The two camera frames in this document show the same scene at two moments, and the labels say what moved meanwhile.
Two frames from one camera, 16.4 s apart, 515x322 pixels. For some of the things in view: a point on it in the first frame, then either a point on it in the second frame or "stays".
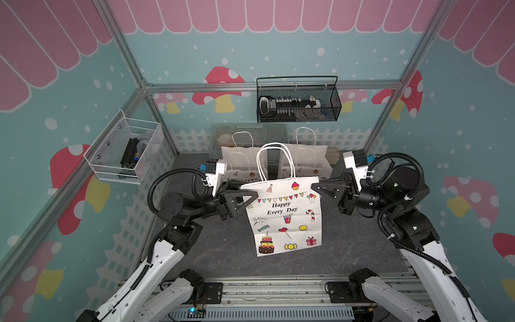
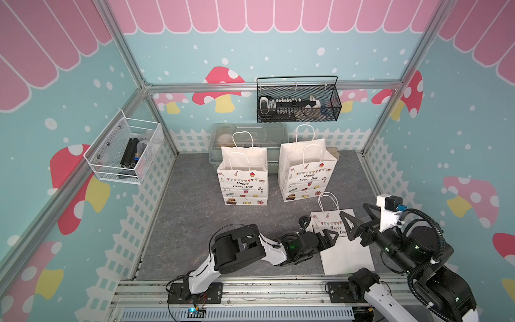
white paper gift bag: [287, 213] → [343, 256]
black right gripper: [347, 206] → [374, 226]
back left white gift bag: [242, 164] stays
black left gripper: [231, 194] → [322, 245]
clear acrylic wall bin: [121, 151] stays
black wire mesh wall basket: [297, 99] stays
